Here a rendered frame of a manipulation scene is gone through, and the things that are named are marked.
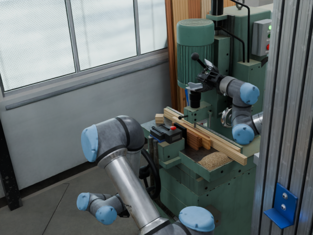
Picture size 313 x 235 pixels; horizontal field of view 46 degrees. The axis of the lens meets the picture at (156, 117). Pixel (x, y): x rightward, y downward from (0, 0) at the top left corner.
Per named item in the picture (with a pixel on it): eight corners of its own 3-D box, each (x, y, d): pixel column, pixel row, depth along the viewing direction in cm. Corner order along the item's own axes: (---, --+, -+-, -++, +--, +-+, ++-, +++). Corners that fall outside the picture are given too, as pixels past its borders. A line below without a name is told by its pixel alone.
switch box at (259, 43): (250, 54, 185) (253, 21, 178) (264, 50, 190) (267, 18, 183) (260, 56, 181) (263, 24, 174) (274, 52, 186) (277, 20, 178)
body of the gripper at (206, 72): (204, 63, 156) (224, 70, 147) (214, 73, 162) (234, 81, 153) (193, 78, 156) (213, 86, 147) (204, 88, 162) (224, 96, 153)
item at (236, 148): (163, 116, 222) (163, 108, 219) (166, 115, 223) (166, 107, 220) (237, 158, 177) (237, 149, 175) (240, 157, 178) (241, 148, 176)
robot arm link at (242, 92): (246, 110, 139) (247, 88, 135) (225, 100, 147) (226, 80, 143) (260, 104, 143) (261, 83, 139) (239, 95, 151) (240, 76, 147)
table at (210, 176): (125, 138, 211) (124, 129, 209) (168, 123, 226) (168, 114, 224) (194, 190, 166) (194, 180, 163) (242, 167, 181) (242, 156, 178)
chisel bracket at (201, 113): (183, 122, 195) (183, 107, 191) (203, 114, 202) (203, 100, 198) (192, 127, 190) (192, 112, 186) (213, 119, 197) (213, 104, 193)
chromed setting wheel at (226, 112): (219, 129, 191) (219, 108, 186) (235, 122, 198) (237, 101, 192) (222, 132, 189) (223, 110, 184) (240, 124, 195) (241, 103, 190)
